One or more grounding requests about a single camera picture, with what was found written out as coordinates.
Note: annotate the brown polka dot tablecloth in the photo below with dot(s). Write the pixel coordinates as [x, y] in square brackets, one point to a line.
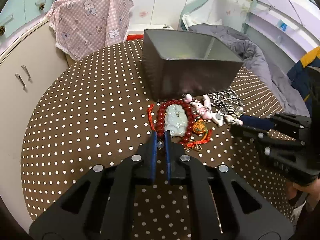
[95, 113]

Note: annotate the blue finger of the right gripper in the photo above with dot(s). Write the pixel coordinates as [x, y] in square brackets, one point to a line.
[259, 123]

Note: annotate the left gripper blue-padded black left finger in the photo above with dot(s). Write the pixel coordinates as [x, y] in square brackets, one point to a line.
[99, 205]

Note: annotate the teal drawer unit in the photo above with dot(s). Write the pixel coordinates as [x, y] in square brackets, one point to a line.
[17, 13]

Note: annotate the pink checkered bear cloth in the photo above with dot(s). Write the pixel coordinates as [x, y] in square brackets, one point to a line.
[82, 27]

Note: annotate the grey duvet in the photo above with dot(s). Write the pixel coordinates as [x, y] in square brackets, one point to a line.
[259, 64]

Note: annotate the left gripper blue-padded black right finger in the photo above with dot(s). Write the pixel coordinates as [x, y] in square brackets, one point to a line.
[221, 204]

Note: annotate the dark metal jewelry box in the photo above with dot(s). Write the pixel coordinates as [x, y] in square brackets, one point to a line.
[182, 62]

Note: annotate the pale jade pendant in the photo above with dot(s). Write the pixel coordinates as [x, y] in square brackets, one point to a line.
[176, 120]

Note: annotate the teal bunk bed frame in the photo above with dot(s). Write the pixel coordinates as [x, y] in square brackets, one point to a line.
[200, 2]

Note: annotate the cream low cabinet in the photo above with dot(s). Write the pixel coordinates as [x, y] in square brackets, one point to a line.
[28, 67]

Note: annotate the right hand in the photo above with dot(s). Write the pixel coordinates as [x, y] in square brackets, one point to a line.
[311, 189]

